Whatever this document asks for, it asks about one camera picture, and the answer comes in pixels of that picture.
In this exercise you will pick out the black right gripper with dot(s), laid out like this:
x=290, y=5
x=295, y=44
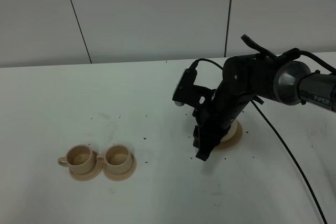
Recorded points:
x=217, y=108

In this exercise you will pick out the beige left teacup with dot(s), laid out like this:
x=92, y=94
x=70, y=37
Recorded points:
x=79, y=159

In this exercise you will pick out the beige teacup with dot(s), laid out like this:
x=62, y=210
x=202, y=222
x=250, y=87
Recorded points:
x=79, y=159
x=117, y=159

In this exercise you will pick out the beige ceramic teapot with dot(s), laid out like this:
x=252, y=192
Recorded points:
x=234, y=128

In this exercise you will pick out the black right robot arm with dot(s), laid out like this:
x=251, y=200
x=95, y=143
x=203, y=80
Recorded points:
x=282, y=79

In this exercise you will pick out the beige right cup saucer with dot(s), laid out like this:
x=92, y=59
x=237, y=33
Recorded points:
x=121, y=177

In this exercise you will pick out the beige cup saucer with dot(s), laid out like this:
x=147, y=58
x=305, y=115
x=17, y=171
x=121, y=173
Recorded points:
x=91, y=174
x=121, y=177

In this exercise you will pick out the beige left cup saucer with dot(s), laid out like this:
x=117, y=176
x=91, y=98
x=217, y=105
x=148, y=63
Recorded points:
x=91, y=174

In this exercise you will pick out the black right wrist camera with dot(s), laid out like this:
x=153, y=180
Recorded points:
x=187, y=92

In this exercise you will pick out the beige right teacup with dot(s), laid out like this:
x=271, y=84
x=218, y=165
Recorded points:
x=117, y=159

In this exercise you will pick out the beige round teapot saucer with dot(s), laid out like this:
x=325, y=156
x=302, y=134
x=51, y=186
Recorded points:
x=228, y=145

